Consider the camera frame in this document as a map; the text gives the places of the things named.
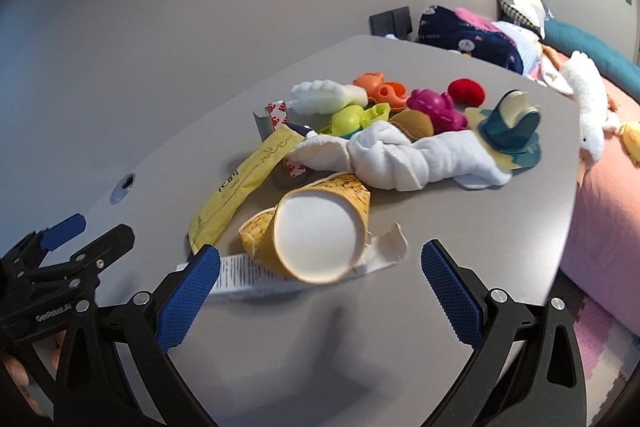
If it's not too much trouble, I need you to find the white paper receipt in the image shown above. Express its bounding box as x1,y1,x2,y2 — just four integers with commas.
206,223,409,303

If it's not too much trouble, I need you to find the yellow snack wrapper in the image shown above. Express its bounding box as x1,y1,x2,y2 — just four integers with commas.
188,124,304,254

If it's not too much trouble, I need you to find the yellow paper cup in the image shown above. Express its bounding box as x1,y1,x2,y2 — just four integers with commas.
239,172,371,284

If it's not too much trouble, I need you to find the teal dinosaur toy mat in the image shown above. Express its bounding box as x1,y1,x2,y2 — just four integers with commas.
464,90,541,171

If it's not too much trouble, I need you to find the white towel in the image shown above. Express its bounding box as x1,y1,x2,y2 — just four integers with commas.
288,121,512,192

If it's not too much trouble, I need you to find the white foam packing piece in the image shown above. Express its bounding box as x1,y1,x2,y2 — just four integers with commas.
286,79,369,115

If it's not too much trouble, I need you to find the red plush toy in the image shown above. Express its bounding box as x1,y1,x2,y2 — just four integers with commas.
447,78,486,107

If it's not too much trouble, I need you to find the person's left hand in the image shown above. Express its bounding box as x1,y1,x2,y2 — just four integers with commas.
1,332,65,417

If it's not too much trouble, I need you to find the pastel foam floor mat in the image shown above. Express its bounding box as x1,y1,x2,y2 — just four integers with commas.
550,272,639,426

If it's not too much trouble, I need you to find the pink bed cover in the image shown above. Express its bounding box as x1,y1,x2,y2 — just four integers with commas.
524,45,640,333

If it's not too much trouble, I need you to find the yellow chick plush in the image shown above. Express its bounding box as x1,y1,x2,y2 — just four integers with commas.
617,121,640,165

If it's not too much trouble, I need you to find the brown round plush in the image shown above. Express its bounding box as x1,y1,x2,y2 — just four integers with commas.
390,108,435,142

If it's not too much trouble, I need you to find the magenta plastic toy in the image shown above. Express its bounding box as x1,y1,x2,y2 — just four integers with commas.
407,89,468,134

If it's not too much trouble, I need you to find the lime green plastic toy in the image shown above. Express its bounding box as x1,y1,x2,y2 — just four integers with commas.
320,103,390,139

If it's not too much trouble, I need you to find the white goose plush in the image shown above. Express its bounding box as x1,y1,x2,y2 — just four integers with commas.
540,46,620,169

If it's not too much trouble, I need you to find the orange plastic toy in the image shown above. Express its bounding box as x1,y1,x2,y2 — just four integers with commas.
352,72,409,112

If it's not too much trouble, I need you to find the light blue knitted blanket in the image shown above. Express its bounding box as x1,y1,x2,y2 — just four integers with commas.
492,20,542,75

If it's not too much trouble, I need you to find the teal long pillow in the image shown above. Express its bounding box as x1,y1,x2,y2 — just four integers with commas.
542,18,640,102

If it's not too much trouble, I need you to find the navy patterned blanket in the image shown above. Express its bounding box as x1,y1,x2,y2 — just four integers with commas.
416,5,524,74

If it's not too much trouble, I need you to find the pink folded cloth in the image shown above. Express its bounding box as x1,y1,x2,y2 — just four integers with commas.
454,8,500,32

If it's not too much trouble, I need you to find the checkered white pillow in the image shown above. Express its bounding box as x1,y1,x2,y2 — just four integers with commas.
497,0,550,39

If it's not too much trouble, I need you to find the table cable grommet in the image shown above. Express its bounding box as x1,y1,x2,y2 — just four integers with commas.
110,172,136,205

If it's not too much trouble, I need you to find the black wall socket panel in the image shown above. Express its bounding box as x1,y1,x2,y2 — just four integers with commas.
369,6,413,40

